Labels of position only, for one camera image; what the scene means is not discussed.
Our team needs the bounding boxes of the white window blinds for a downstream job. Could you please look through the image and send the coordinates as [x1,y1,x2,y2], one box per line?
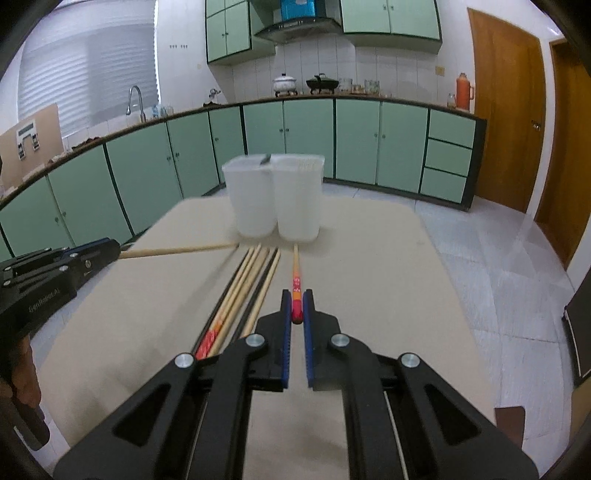
[17,0,160,139]

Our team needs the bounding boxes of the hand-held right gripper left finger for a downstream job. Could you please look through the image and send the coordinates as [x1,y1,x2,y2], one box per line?
[54,290,293,480]

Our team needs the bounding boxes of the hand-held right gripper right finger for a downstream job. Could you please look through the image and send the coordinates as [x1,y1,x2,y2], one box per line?
[302,290,540,480]

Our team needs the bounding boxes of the green cabinet drawer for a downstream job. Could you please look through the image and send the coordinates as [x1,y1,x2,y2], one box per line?
[424,138,474,176]
[420,168,470,204]
[428,109,476,149]

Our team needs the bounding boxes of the black cooking pot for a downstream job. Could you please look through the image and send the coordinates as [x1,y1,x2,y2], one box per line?
[305,73,341,96]

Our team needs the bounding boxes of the metal kitchen faucet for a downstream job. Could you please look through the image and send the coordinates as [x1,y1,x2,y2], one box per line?
[126,85,148,123]

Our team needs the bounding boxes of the blue box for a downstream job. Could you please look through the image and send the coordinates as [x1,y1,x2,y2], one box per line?
[280,0,317,22]

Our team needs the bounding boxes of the red patterned chopstick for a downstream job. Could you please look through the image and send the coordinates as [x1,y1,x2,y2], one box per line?
[290,243,306,324]

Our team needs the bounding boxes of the white cooking pot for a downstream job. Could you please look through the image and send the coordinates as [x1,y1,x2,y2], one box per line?
[272,73,299,97]

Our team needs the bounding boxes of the black chopstick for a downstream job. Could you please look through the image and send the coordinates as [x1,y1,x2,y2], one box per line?
[191,249,251,359]
[229,249,272,344]

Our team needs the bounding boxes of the cardboard box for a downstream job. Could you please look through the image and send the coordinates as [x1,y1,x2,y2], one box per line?
[0,103,64,191]

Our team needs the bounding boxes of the brown wooden stool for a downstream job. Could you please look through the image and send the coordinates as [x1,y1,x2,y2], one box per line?
[494,405,527,449]

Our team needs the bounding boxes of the person's left hand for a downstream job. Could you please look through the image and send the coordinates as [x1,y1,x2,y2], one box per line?
[11,335,45,421]

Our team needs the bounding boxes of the green base cabinets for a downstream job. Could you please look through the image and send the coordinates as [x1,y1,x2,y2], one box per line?
[0,96,488,265]

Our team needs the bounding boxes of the orange thermos flask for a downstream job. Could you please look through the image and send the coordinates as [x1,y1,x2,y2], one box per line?
[455,72,476,112]

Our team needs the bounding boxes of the green upper wall cabinets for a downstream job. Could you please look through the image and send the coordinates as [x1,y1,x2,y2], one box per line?
[205,0,278,66]
[339,0,443,44]

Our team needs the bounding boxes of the dark wooden furniture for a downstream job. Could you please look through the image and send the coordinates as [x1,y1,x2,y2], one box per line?
[560,276,591,389]

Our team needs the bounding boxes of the black range hood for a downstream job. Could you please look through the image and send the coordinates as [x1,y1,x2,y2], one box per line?
[253,17,344,45]

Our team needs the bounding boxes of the translucent white plastic container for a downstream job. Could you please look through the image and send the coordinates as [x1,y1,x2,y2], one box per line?
[222,155,278,239]
[271,154,325,243]

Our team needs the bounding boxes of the brown wooden door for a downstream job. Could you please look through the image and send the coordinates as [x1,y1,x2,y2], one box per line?
[534,36,591,269]
[467,8,548,214]

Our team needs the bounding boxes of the plain wooden chopstick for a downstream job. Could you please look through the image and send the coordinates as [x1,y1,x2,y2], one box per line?
[235,250,282,342]
[119,243,239,260]
[210,244,263,358]

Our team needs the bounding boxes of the wooden chopstick red end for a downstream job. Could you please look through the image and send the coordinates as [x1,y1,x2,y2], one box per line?
[196,247,257,361]

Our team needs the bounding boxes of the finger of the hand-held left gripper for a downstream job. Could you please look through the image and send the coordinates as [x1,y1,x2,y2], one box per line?
[59,241,123,283]
[62,237,116,254]

